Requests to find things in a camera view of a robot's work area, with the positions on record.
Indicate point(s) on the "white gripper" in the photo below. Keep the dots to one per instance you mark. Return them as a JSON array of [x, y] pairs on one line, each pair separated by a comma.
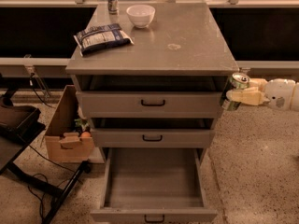
[[279, 93]]

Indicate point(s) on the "green soda can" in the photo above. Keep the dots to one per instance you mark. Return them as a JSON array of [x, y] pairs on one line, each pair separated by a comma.
[[237, 81]]

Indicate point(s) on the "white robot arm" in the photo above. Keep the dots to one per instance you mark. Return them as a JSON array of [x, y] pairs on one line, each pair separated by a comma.
[[295, 98]]

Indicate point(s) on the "grey drawer cabinet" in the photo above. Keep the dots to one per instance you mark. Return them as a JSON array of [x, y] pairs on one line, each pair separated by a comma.
[[181, 51]]

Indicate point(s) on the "grey bottom drawer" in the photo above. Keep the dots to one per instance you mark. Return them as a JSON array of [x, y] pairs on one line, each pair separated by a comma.
[[153, 186]]

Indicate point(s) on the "grey drawer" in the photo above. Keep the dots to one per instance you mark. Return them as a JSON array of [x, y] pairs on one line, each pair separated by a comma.
[[153, 186], [135, 104], [155, 138]]

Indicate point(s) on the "grey middle drawer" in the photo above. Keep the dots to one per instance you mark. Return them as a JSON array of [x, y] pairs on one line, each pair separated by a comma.
[[155, 138]]

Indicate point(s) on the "grey top drawer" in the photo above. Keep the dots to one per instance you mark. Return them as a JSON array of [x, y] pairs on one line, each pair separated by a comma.
[[135, 104]]

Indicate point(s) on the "white bowl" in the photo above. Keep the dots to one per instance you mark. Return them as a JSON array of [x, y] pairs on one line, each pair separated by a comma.
[[140, 16]]

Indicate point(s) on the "blue chip bag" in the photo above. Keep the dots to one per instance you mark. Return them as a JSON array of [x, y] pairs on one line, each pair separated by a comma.
[[96, 38]]

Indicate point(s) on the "orange fruit in box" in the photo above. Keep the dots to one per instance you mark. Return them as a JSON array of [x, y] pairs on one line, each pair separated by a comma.
[[85, 135]]

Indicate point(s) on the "cardboard box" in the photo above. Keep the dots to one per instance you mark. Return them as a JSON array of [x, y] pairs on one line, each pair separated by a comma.
[[63, 142]]

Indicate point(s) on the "black folding stand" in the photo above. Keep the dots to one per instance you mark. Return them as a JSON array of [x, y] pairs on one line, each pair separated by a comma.
[[19, 127]]

